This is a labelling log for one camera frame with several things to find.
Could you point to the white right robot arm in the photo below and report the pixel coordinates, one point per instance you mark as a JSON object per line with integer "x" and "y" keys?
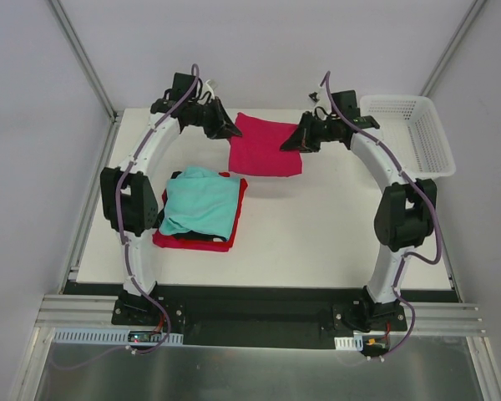
{"x": 404, "y": 215}

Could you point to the crimson pink t shirt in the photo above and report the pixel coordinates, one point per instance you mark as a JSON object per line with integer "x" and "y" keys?
{"x": 258, "y": 151}

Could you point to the teal t shirt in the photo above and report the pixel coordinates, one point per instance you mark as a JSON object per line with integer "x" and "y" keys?
{"x": 200, "y": 200}

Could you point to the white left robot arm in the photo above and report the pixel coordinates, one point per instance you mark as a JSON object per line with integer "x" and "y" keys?
{"x": 128, "y": 199}

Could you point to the folded dark printed t shirt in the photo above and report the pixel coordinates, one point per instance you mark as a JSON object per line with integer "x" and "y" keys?
{"x": 192, "y": 236}

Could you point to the red t shirt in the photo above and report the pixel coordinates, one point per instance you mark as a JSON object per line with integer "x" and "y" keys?
{"x": 201, "y": 242}

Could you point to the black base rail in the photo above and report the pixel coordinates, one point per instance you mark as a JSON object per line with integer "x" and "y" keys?
{"x": 260, "y": 317}

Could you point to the white plastic basket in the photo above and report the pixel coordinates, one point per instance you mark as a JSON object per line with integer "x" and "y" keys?
{"x": 411, "y": 128}

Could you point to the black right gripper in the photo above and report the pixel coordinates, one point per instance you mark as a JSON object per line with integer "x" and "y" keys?
{"x": 310, "y": 132}

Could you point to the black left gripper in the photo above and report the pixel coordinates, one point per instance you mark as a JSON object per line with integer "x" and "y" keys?
{"x": 211, "y": 118}

